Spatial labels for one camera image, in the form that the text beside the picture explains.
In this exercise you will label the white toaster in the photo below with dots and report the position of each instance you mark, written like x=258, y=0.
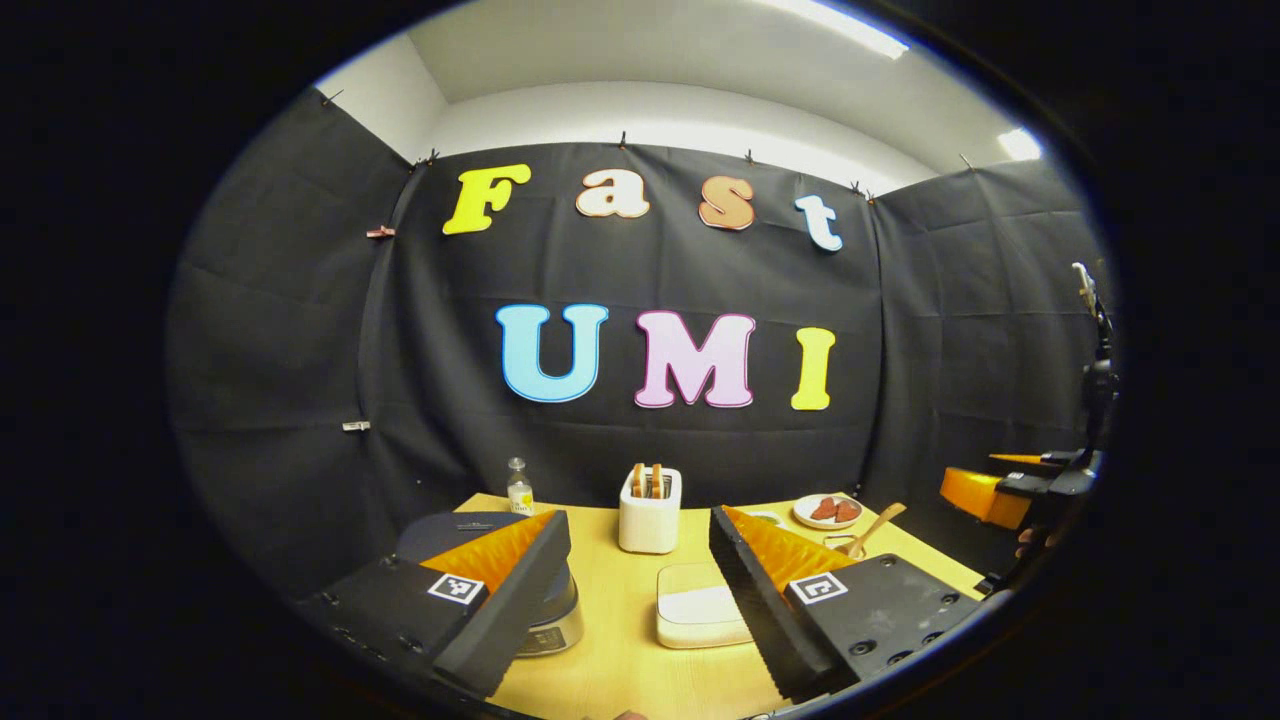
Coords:
x=650, y=525

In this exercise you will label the ceiling light panel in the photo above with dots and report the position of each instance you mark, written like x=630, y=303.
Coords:
x=1020, y=145

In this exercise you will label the small glass bottle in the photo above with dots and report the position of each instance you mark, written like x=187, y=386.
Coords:
x=520, y=495

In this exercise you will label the wooden spoon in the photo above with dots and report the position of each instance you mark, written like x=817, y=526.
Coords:
x=880, y=522

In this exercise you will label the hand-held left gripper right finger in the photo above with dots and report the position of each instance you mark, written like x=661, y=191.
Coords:
x=760, y=610

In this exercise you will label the bread slice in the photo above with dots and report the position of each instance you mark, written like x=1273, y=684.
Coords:
x=637, y=480
x=657, y=481

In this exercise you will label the red meat piece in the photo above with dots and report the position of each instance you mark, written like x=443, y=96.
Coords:
x=848, y=511
x=824, y=509

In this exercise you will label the white round plate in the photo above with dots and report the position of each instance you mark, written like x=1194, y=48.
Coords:
x=805, y=518

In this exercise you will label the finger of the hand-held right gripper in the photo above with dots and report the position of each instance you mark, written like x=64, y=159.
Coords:
x=1050, y=482
x=980, y=495

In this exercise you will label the white divided dish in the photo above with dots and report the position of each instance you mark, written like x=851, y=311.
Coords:
x=768, y=517

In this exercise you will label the black rice cooker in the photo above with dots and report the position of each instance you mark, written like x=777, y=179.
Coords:
x=450, y=530

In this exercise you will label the white rice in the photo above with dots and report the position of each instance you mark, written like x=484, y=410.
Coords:
x=700, y=605

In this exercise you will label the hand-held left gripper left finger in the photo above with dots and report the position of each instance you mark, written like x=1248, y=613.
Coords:
x=515, y=610

